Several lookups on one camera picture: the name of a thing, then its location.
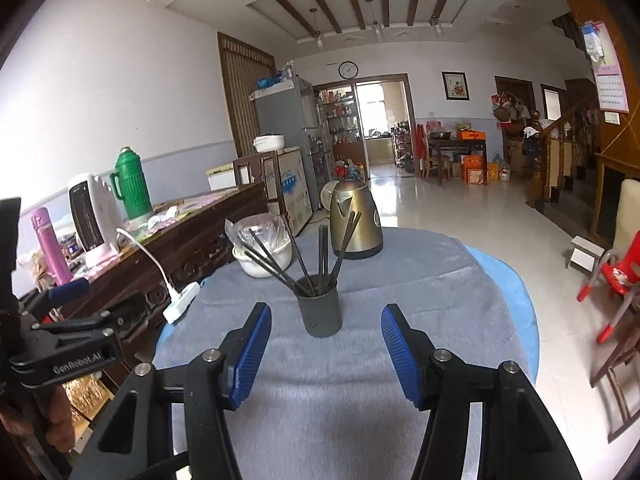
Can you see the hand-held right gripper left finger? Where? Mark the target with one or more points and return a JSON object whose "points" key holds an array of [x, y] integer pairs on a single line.
{"points": [[250, 357]]}

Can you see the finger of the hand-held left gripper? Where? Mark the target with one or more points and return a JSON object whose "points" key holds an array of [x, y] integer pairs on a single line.
{"points": [[70, 290], [75, 324]]}

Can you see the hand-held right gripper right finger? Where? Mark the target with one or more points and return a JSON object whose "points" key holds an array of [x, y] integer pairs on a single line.
{"points": [[400, 357]]}

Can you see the grey perforated utensil cup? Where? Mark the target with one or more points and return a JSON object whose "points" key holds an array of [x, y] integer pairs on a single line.
{"points": [[320, 310]]}

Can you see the bundle of dark chopsticks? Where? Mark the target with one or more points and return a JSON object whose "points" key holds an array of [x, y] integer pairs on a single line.
{"points": [[324, 255]]}

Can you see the person's left hand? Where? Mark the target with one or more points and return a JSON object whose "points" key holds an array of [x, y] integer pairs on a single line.
{"points": [[62, 412]]}

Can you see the pink thermos bottle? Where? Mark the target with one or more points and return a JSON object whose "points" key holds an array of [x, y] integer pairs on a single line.
{"points": [[50, 250]]}

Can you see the white space heater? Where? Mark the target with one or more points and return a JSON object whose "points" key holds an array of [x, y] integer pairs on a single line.
{"points": [[92, 220]]}

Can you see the grey tablecloth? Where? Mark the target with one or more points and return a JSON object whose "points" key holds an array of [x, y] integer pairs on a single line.
{"points": [[325, 385]]}

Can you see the white power strip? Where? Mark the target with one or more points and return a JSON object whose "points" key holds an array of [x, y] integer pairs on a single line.
{"points": [[182, 302]]}

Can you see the white bowl with plastic wrap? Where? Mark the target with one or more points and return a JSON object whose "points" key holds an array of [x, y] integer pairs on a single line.
{"points": [[262, 252]]}

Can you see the green thermos flask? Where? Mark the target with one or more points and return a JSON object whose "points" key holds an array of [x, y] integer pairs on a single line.
{"points": [[132, 185]]}

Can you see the dark carved wooden sideboard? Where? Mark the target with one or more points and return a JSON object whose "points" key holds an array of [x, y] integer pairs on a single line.
{"points": [[190, 245]]}

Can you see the light blue table cover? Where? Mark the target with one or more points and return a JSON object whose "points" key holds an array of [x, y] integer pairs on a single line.
{"points": [[520, 305]]}

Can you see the gold electric kettle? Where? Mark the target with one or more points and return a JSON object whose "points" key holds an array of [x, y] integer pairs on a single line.
{"points": [[357, 225]]}

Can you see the white round fan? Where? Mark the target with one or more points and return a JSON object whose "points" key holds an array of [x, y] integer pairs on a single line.
{"points": [[330, 197]]}

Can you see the brown glass-front cabinet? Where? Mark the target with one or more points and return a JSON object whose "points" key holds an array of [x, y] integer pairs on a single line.
{"points": [[255, 175]]}

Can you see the orange cardboard box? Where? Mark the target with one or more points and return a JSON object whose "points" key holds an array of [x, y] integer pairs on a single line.
{"points": [[475, 170]]}

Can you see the white step stool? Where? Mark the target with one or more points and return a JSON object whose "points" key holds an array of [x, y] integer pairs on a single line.
{"points": [[586, 255]]}

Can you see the white rice cooker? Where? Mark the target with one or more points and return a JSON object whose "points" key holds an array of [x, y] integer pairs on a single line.
{"points": [[269, 143]]}

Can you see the clear water jug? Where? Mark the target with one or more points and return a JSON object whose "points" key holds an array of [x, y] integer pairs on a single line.
{"points": [[501, 167]]}

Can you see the dark wooden dining table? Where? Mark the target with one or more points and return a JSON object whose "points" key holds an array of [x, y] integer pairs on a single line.
{"points": [[457, 147]]}

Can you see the wooden chair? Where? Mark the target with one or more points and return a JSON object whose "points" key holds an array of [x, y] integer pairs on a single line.
{"points": [[620, 370]]}

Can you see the red plastic child chair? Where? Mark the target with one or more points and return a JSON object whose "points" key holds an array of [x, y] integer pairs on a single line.
{"points": [[617, 275]]}

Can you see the flat orange box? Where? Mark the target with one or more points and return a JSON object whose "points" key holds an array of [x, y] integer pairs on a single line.
{"points": [[471, 135]]}

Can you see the glass display shelf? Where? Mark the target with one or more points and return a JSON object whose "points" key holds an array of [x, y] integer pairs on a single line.
{"points": [[340, 120]]}

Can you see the grey refrigerator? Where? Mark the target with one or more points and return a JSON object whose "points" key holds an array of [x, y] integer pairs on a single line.
{"points": [[287, 115]]}

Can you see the wooden stair railing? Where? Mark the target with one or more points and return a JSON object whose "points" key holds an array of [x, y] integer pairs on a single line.
{"points": [[550, 155]]}

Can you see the brown slatted wooden door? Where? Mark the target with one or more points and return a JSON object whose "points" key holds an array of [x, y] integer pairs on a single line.
{"points": [[245, 100]]}

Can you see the cream padded chair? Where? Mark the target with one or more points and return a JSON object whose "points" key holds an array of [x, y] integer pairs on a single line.
{"points": [[627, 220]]}

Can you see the framed wall picture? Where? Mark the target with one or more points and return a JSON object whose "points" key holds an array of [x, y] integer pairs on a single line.
{"points": [[456, 86]]}

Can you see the round wall clock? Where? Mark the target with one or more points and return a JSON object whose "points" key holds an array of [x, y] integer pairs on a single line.
{"points": [[348, 69]]}

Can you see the wall calendar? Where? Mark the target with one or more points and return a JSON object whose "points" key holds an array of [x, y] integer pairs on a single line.
{"points": [[610, 80]]}

